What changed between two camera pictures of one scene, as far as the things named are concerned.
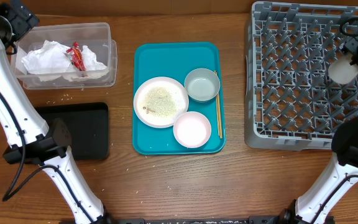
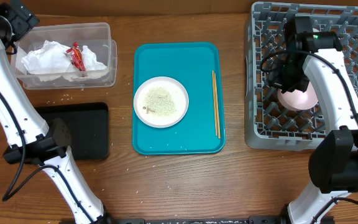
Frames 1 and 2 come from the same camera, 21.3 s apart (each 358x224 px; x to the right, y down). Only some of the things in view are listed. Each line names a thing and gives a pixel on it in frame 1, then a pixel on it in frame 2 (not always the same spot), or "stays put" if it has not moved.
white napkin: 94,70 stays put
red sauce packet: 76,56 stays put
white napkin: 51,59 stays put
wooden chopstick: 219,111 -> 214,101
